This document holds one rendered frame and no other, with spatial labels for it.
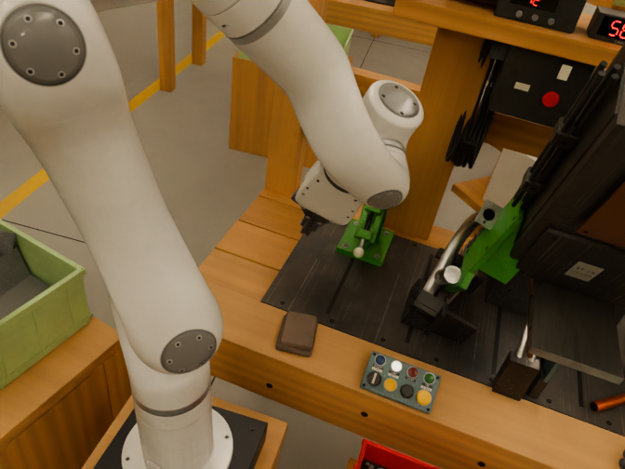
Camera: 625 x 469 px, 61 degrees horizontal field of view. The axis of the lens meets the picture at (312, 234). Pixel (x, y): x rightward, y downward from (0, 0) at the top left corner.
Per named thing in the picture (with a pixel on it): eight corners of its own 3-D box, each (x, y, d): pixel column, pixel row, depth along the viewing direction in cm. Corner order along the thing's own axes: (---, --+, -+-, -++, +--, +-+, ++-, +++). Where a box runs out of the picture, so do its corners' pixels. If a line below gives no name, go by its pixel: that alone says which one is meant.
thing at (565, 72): (565, 132, 115) (597, 65, 106) (486, 111, 118) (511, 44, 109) (563, 111, 125) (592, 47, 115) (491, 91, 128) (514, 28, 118)
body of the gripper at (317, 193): (382, 167, 85) (352, 205, 94) (326, 137, 83) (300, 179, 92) (373, 200, 80) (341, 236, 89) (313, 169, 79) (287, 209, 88)
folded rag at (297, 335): (311, 358, 114) (312, 349, 113) (274, 350, 115) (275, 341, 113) (317, 324, 122) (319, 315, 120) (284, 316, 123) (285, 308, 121)
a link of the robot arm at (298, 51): (293, 57, 48) (428, 201, 70) (285, -47, 56) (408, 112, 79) (219, 101, 52) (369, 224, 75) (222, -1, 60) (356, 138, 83)
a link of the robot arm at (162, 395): (143, 428, 76) (124, 308, 62) (112, 341, 89) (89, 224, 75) (222, 397, 82) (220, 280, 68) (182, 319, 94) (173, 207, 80)
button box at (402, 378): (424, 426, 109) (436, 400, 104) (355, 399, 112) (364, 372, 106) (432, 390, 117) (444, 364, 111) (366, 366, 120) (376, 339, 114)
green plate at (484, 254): (491, 302, 114) (556, 237, 100) (457, 283, 114) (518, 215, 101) (495, 270, 123) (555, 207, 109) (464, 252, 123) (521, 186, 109)
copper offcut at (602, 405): (618, 396, 118) (624, 391, 117) (626, 405, 117) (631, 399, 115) (588, 405, 115) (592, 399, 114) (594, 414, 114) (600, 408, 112)
